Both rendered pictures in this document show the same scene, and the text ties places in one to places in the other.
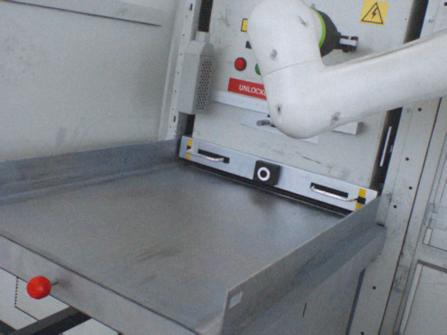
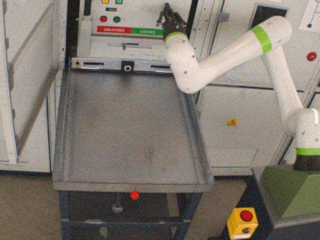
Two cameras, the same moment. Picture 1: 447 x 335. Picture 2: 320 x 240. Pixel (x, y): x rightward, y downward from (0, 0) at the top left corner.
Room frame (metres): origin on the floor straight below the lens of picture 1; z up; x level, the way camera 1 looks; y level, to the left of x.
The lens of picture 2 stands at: (0.00, 0.83, 2.06)
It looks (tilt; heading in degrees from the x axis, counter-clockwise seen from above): 43 degrees down; 317
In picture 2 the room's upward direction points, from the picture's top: 12 degrees clockwise
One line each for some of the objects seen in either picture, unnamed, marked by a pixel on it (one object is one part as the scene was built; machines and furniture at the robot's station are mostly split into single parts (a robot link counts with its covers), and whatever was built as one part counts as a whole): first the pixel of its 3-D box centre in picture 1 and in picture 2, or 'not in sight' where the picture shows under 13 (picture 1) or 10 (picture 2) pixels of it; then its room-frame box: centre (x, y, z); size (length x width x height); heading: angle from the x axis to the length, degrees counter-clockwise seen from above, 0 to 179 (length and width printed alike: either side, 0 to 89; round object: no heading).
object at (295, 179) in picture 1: (272, 171); (127, 62); (1.31, -0.12, 0.89); 0.54 x 0.05 x 0.06; 61
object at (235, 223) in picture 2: not in sight; (242, 223); (0.36, -0.03, 0.85); 0.08 x 0.08 x 0.10; 61
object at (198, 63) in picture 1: (197, 78); (85, 35); (1.34, 0.10, 1.09); 0.08 x 0.05 x 0.17; 151
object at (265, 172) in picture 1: (265, 173); (127, 66); (1.28, -0.10, 0.90); 0.06 x 0.03 x 0.05; 61
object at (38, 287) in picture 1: (44, 285); (134, 192); (0.69, 0.22, 0.82); 0.04 x 0.03 x 0.03; 151
